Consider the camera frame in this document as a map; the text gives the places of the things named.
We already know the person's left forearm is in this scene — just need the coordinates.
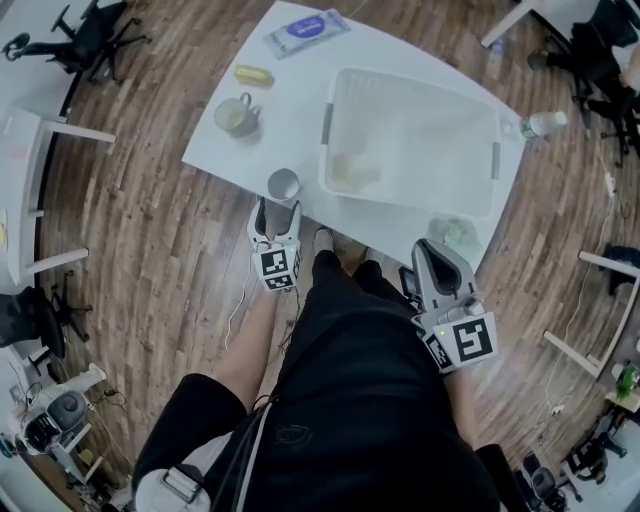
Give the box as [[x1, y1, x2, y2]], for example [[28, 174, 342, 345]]
[[212, 288, 279, 416]]

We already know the grey metal cup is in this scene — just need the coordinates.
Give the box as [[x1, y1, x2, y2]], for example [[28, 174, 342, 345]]
[[266, 168, 302, 203]]

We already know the person's left shoe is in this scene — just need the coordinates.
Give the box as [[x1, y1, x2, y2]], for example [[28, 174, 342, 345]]
[[313, 225, 337, 254]]

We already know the white plastic basket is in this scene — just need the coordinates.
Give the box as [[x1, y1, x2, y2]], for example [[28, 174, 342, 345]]
[[318, 66, 503, 219]]

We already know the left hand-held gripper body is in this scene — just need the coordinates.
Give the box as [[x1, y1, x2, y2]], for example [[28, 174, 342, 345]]
[[252, 227, 302, 294]]

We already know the wipes packet with blue label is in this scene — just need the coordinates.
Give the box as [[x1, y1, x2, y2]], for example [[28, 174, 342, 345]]
[[262, 9, 352, 62]]

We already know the person's right forearm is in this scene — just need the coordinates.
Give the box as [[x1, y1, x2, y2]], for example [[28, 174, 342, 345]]
[[441, 367, 477, 454]]

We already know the yellowish cup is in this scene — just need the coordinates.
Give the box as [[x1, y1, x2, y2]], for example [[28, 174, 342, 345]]
[[329, 151, 382, 189]]

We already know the clear plastic bottle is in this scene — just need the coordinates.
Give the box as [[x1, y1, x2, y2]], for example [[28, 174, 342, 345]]
[[518, 110, 570, 141]]

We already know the dark bag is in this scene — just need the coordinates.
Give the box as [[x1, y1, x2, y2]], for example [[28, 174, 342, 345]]
[[601, 243, 640, 297]]

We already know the white table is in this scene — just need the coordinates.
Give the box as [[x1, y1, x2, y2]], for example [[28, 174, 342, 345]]
[[180, 0, 527, 275]]

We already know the black office chair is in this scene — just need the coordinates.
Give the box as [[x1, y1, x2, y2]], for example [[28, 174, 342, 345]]
[[1, 0, 154, 85], [0, 271, 94, 362], [526, 21, 640, 169], [518, 428, 632, 512]]

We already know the white side desk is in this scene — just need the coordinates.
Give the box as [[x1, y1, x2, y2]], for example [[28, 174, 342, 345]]
[[0, 63, 117, 287]]

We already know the green mug with handle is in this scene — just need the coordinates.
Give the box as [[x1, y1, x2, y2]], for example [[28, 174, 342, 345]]
[[213, 91, 263, 139]]

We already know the green plant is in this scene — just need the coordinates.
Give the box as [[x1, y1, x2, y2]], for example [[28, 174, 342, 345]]
[[616, 363, 640, 402]]

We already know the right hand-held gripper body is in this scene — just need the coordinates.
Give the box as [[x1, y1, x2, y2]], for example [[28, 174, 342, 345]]
[[399, 266, 503, 374]]

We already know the white and grey machine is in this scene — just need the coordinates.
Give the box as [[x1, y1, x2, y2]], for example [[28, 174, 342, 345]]
[[20, 388, 93, 457]]

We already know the grey shoulder strap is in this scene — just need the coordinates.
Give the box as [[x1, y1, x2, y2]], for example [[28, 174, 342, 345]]
[[234, 398, 275, 512]]

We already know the white waist pouch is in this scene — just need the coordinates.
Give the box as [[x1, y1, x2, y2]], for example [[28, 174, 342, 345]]
[[133, 462, 212, 512]]

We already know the person's black clothing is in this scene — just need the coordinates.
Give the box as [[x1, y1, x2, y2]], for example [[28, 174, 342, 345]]
[[130, 248, 502, 512]]

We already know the pale green crumpled cloth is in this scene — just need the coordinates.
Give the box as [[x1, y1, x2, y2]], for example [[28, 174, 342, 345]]
[[426, 214, 483, 260]]

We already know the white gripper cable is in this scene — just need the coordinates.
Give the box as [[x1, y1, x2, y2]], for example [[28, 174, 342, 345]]
[[223, 279, 264, 351]]

